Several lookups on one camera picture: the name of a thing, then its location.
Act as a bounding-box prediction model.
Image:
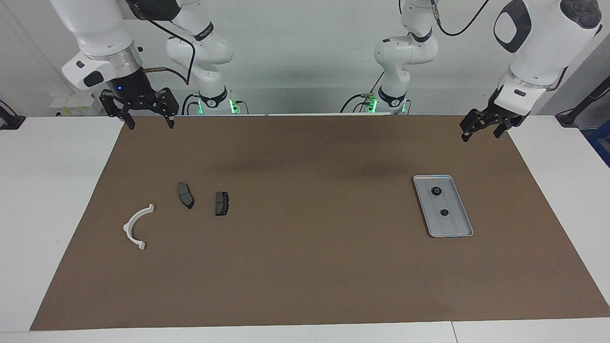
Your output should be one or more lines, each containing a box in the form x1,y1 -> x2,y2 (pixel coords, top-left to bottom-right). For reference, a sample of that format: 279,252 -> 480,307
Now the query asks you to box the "white box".
50,93 -> 103,116

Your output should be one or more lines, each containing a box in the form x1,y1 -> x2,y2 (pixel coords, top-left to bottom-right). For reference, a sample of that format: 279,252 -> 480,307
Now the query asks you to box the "brown table mat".
30,114 -> 610,331

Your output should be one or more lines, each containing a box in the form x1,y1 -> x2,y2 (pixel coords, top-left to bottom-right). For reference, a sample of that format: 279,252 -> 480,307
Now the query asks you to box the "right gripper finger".
155,87 -> 180,129
99,90 -> 136,130

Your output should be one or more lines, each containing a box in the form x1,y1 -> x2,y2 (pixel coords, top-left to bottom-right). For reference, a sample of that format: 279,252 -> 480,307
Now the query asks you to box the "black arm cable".
431,0 -> 491,37
125,0 -> 197,86

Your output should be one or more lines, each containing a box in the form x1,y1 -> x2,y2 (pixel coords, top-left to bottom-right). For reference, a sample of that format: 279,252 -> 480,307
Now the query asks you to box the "black base cable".
181,93 -> 201,116
340,71 -> 384,113

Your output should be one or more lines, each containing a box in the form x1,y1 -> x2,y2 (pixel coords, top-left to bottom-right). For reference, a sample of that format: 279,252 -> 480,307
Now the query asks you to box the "black stand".
555,76 -> 610,127

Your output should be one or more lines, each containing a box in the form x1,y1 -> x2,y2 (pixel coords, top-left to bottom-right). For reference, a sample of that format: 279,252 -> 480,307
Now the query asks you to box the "dark grey curved brake pad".
177,182 -> 195,210

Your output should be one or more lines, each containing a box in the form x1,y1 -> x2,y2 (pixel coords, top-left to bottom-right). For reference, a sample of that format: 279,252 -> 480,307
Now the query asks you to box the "silver metal tray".
412,174 -> 475,238

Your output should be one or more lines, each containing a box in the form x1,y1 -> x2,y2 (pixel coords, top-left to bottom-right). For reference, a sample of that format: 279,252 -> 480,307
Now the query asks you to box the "blue crate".
587,119 -> 610,167

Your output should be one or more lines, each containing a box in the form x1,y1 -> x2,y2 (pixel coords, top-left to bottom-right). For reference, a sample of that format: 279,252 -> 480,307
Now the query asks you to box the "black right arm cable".
125,0 -> 197,86

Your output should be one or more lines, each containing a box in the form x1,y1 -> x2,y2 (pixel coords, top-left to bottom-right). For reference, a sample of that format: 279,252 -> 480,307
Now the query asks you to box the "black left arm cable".
431,0 -> 491,37

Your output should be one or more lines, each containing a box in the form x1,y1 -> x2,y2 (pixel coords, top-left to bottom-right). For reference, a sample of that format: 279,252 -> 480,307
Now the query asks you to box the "black clamp mount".
0,100 -> 26,130

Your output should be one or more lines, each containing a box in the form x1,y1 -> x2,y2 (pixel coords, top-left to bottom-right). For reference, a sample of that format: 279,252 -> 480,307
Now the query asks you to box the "white curved plastic bracket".
123,204 -> 155,251

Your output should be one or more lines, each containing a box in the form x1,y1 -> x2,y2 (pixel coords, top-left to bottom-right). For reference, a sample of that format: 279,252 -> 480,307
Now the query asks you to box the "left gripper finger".
493,119 -> 514,139
460,110 -> 483,142

